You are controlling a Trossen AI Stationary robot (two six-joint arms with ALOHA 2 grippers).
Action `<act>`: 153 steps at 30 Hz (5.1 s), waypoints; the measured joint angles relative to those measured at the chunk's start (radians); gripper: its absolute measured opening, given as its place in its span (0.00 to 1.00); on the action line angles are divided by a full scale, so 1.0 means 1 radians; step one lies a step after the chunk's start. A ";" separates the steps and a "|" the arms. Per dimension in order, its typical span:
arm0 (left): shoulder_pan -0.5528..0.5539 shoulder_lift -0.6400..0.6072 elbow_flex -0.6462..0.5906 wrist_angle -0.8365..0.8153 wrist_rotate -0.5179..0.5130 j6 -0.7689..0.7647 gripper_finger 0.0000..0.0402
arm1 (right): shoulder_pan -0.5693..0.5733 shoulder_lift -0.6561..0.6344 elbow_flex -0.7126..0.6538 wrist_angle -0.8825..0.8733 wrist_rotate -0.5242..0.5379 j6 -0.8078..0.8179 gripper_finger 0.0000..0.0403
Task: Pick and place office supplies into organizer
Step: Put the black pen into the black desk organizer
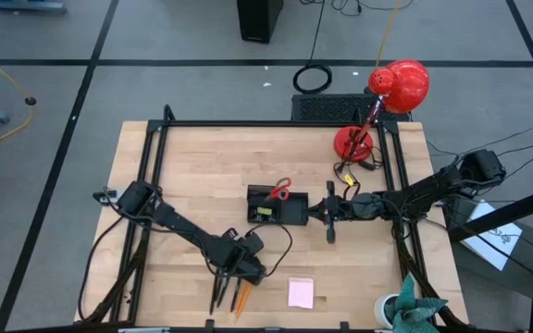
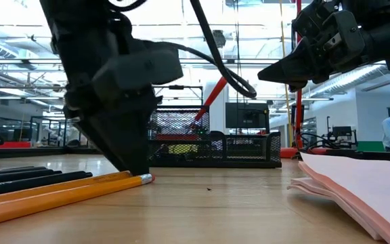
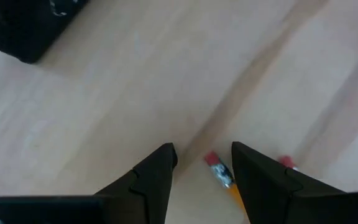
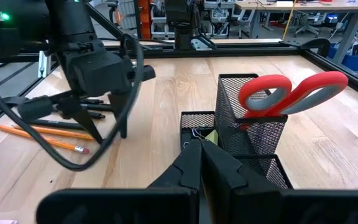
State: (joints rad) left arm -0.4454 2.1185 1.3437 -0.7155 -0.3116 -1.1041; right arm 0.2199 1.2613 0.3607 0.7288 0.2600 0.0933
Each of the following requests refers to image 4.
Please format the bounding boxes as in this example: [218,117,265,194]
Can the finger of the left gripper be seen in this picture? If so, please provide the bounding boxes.
[57,96,104,145]
[108,91,131,139]

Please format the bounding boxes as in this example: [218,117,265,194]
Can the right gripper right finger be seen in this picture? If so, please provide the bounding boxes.
[201,140,358,224]

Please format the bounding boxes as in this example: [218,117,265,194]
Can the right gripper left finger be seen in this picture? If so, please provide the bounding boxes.
[35,139,203,224]

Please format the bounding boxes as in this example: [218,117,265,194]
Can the black pen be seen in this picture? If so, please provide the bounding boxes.
[87,111,106,121]
[80,98,105,105]
[28,119,86,131]
[80,103,113,112]

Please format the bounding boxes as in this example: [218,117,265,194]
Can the orange pencil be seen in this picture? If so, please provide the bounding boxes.
[12,124,95,141]
[0,124,91,156]

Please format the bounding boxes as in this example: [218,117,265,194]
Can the black mesh desk organizer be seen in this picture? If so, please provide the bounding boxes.
[179,73,294,190]

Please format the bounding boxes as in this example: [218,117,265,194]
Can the yellow binder clip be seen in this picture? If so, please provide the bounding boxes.
[204,129,219,147]

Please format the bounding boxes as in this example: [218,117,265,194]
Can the black binder clip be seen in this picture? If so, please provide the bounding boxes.
[183,127,205,149]

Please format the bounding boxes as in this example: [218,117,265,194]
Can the red handled scissors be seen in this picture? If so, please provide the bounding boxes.
[237,70,349,131]

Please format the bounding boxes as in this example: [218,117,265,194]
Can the grey office chair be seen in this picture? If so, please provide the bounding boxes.
[293,11,323,39]

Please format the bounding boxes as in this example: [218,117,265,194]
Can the white storage bins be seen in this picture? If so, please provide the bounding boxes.
[150,0,239,40]

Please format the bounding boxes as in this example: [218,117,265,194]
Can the wooden desk grey legs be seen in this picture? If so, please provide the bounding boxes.
[234,0,358,65]

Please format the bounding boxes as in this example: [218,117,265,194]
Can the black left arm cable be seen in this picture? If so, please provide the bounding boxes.
[0,32,145,172]

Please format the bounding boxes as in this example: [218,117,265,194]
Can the orange post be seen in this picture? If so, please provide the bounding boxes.
[137,0,154,31]

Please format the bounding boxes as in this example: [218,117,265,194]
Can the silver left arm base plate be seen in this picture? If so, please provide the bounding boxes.
[191,37,213,51]

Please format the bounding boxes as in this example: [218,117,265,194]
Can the black aluminium table frame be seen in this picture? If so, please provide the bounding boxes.
[0,37,358,133]

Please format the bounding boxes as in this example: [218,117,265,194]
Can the yellow hanging cable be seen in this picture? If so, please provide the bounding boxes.
[282,0,298,41]

